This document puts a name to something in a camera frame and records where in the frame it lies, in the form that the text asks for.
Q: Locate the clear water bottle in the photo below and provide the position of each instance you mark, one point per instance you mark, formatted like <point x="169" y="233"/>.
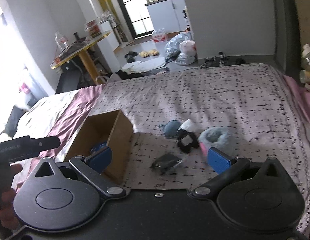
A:
<point x="62" y="42"/>

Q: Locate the white red plastic bag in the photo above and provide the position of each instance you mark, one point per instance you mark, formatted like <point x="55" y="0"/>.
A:
<point x="188" y="47"/>

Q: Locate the brown cardboard box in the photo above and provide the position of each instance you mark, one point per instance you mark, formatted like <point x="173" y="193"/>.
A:
<point x="122" y="140"/>

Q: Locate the wooden stool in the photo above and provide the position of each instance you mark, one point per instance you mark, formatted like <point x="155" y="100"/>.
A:
<point x="101" y="78"/>

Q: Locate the white black patterned blanket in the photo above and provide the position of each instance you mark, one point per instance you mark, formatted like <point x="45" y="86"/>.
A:
<point x="195" y="92"/>

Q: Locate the person's left hand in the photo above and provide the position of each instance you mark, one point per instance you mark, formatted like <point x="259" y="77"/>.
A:
<point x="6" y="205"/>

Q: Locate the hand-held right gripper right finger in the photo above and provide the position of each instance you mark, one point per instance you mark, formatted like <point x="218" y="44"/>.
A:
<point x="218" y="160"/>

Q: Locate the patterned sneaker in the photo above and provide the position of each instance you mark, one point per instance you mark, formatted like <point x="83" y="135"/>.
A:
<point x="223" y="58"/>
<point x="208" y="62"/>

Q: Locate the clear plastic bag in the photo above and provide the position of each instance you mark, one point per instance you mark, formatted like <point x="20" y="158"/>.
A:
<point x="185" y="59"/>

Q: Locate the small black bottle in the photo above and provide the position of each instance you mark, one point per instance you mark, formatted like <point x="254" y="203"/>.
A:
<point x="77" y="36"/>

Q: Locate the yellow slipper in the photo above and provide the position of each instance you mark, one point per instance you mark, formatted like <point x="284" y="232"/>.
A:
<point x="153" y="52"/>
<point x="144" y="54"/>

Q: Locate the white floor mat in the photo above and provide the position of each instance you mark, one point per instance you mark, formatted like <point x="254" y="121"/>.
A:
<point x="145" y="65"/>

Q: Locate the grey plastic bag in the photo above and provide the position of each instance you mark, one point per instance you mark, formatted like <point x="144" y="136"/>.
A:
<point x="173" y="45"/>

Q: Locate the white kitchen cabinet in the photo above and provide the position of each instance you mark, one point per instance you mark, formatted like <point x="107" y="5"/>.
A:
<point x="167" y="15"/>

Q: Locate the pink bed sheet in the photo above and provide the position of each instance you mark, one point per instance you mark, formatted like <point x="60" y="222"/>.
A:
<point x="307" y="110"/>

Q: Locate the black clothes pile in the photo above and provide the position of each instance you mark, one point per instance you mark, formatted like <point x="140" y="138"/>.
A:
<point x="127" y="75"/>

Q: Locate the bright blue soft item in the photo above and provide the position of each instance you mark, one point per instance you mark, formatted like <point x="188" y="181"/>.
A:
<point x="97" y="147"/>

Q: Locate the fluffy blue-grey pink slipper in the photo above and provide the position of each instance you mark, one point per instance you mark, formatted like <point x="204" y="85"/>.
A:
<point x="220" y="135"/>

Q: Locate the black white sock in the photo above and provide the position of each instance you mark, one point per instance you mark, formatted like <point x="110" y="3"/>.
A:
<point x="181" y="147"/>

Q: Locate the black framed glass door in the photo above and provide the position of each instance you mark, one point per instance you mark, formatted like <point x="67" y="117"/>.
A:
<point x="125" y="10"/>

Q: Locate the white sock ball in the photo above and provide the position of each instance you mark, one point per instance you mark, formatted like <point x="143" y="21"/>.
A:
<point x="188" y="125"/>

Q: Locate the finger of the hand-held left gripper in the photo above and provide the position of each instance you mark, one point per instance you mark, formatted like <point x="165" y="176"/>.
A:
<point x="44" y="143"/>

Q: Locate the pink cloth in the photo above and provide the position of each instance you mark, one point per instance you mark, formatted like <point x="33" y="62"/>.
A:
<point x="24" y="88"/>

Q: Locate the dark cloth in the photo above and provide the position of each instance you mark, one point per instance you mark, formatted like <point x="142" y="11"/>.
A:
<point x="75" y="45"/>

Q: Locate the dark grey sock bundle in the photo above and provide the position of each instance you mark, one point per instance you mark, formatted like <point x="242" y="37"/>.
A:
<point x="165" y="163"/>

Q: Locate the white plastic bottle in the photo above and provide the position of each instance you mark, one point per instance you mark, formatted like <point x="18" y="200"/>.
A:
<point x="308" y="56"/>

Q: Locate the pack of water bottles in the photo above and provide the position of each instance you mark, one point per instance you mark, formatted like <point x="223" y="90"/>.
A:
<point x="160" y="35"/>

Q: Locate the purple bed cover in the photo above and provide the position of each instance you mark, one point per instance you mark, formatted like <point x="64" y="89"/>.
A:
<point x="70" y="110"/>

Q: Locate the black shoe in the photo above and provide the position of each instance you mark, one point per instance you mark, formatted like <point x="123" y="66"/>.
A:
<point x="240" y="61"/>

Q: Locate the red label snack tub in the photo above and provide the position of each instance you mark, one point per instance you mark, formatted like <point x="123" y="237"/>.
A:
<point x="93" y="28"/>

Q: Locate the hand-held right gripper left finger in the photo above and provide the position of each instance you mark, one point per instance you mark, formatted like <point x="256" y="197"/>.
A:
<point x="102" y="158"/>

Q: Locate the grey-blue sock ball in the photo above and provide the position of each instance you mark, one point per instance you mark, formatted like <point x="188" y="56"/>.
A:
<point x="172" y="129"/>

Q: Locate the white duvet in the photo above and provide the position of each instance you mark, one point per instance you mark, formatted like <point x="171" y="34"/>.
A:
<point x="44" y="115"/>

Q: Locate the black sandal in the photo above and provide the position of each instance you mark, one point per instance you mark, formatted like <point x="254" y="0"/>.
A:
<point x="130" y="59"/>
<point x="131" y="54"/>

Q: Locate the brown wooden board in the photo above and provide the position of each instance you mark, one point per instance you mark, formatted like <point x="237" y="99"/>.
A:
<point x="305" y="17"/>

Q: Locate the round gold-edged table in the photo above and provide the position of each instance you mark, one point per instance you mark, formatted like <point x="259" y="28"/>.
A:
<point x="88" y="62"/>

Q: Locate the black cloth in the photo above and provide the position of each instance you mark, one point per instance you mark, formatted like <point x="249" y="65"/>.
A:
<point x="13" y="120"/>

